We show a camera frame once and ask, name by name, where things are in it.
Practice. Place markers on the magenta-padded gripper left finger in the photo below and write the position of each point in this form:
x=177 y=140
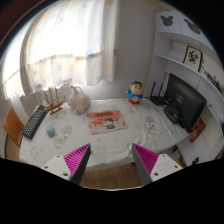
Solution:
x=70 y=167

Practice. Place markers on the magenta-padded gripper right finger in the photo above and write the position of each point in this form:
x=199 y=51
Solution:
x=152 y=166

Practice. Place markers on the white patterned tablecloth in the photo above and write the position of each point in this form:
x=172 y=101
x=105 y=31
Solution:
x=147 y=123

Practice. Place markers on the black computer keyboard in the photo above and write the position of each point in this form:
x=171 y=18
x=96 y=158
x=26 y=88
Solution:
x=34 y=122

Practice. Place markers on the red booklet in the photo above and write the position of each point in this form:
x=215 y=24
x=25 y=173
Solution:
x=197 y=130

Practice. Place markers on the wooden model sailing ship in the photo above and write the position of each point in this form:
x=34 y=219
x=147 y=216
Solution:
x=54 y=100

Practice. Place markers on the black wifi router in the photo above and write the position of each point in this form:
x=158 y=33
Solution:
x=157 y=100

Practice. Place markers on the black computer monitor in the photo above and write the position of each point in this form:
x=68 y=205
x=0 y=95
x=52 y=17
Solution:
x=184 y=104

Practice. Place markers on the orange wooden chair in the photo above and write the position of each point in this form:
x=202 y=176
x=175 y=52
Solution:
x=13 y=127

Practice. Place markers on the cartoon boy figurine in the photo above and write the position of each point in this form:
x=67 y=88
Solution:
x=135 y=92

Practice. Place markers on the white radiator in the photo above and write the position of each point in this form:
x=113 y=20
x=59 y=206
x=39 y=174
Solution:
x=31 y=101

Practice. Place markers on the framed calligraphy picture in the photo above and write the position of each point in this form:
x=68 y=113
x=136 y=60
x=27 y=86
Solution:
x=193 y=58

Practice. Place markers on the white sheer star curtain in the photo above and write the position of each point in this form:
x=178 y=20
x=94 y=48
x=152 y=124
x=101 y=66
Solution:
x=68 y=42

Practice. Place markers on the white wall shelf unit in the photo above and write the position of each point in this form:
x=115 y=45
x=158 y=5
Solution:
x=174 y=32

